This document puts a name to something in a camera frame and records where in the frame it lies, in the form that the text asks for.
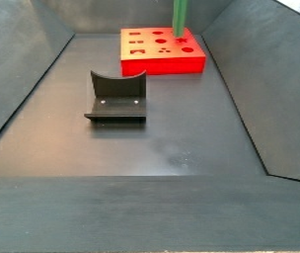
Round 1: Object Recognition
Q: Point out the green star-shaped peg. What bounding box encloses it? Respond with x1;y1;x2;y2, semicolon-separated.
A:
172;0;188;38

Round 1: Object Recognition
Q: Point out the red shape-sorting board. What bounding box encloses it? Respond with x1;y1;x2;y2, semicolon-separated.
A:
120;28;207;76

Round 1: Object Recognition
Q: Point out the black curved holder bracket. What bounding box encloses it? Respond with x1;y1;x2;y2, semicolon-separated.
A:
84;72;147;121

